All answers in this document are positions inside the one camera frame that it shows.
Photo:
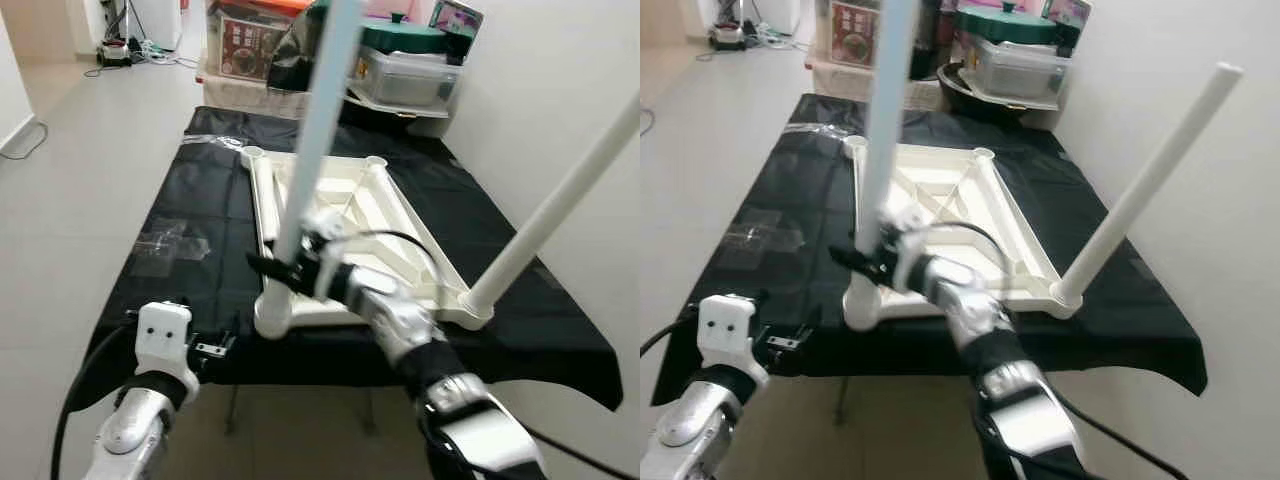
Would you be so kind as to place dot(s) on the black tablecloth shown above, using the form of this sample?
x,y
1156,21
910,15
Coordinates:
x,y
1120,340
520,340

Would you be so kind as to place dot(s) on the clear plastic container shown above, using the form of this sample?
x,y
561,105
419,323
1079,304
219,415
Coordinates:
x,y
1020,70
410,75

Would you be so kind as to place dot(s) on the clear tape cross patch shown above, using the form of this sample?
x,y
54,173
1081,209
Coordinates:
x,y
765,235
170,243

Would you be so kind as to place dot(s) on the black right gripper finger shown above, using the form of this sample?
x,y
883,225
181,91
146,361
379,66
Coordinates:
x,y
850,260
272,267

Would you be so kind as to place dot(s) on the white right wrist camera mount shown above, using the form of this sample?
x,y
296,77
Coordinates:
x,y
325,225
905,218

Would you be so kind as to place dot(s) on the clear tape strip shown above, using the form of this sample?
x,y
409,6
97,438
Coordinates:
x,y
215,142
815,128

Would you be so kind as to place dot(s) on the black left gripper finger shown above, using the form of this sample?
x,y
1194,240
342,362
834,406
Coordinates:
x,y
234,332
808,333

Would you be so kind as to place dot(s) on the dark printed picture box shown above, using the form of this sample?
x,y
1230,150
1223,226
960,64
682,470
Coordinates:
x,y
1068,12
455,18

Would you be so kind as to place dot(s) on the dark curved metal sheet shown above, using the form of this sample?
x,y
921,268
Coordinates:
x,y
928,45
295,55

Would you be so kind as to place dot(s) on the green round pot lid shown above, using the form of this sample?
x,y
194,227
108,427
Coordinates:
x,y
410,38
1010,25

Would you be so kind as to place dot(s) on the white appliance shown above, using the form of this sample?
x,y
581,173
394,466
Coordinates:
x,y
160,15

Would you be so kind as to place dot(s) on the white plastic children table top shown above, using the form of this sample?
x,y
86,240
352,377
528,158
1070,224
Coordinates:
x,y
345,185
950,180

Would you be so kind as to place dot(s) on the pink plastic container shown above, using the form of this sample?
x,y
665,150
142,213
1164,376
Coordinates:
x,y
395,8

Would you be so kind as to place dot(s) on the beige patterned cloth cover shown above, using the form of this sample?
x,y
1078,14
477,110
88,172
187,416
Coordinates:
x,y
250,98
850,85

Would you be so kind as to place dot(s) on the clear storage box orange lid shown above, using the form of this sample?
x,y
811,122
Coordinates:
x,y
855,40
240,45

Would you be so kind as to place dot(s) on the black wok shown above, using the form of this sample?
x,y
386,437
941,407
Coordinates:
x,y
975,100
380,115

